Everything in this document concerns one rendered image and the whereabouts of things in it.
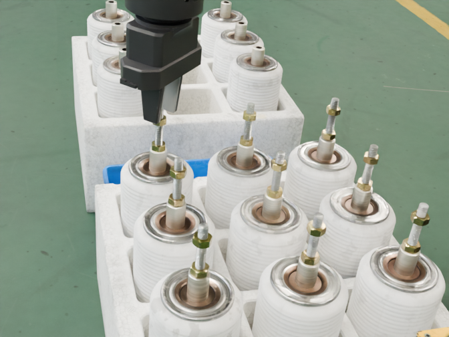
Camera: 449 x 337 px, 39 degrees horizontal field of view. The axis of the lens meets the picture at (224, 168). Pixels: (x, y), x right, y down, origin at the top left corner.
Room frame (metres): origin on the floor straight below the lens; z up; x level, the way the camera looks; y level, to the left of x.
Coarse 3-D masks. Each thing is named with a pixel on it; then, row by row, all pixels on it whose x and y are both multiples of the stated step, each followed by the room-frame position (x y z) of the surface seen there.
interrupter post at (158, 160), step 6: (150, 150) 0.70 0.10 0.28; (150, 156) 0.70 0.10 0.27; (156, 156) 0.69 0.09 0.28; (162, 156) 0.69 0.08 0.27; (150, 162) 0.70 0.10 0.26; (156, 162) 0.69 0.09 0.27; (162, 162) 0.69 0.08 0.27; (150, 168) 0.70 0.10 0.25; (156, 168) 0.69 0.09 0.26; (162, 168) 0.69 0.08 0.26
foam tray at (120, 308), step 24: (96, 192) 0.73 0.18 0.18; (120, 192) 0.74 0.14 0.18; (192, 192) 0.76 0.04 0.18; (96, 216) 0.73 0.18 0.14; (120, 216) 0.74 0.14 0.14; (96, 240) 0.74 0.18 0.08; (120, 240) 0.63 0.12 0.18; (216, 240) 0.65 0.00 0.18; (120, 264) 0.59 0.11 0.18; (216, 264) 0.61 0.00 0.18; (120, 288) 0.55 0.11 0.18; (120, 312) 0.51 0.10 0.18; (144, 312) 0.51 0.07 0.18; (120, 336) 0.48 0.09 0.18; (144, 336) 0.51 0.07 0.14; (240, 336) 0.49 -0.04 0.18
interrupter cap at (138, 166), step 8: (144, 152) 0.73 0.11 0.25; (168, 152) 0.74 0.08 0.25; (136, 160) 0.71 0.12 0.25; (144, 160) 0.71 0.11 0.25; (168, 160) 0.72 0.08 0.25; (128, 168) 0.69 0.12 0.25; (136, 168) 0.69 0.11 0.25; (144, 168) 0.70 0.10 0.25; (168, 168) 0.70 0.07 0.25; (136, 176) 0.67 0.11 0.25; (144, 176) 0.68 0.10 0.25; (152, 176) 0.68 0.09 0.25; (160, 176) 0.68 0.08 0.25; (168, 176) 0.68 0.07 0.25; (152, 184) 0.67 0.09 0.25; (160, 184) 0.67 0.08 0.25
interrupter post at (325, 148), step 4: (320, 136) 0.78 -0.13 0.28; (320, 140) 0.77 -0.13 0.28; (324, 140) 0.77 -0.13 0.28; (328, 140) 0.77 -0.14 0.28; (332, 140) 0.77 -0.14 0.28; (320, 144) 0.77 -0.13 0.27; (324, 144) 0.77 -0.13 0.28; (328, 144) 0.77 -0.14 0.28; (332, 144) 0.77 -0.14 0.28; (320, 148) 0.77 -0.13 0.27; (324, 148) 0.77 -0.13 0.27; (328, 148) 0.77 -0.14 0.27; (332, 148) 0.77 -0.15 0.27; (320, 152) 0.77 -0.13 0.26; (324, 152) 0.77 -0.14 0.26; (328, 152) 0.77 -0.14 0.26; (332, 152) 0.77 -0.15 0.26; (320, 156) 0.77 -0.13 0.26; (324, 156) 0.77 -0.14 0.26; (328, 156) 0.77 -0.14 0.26; (324, 160) 0.77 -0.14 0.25
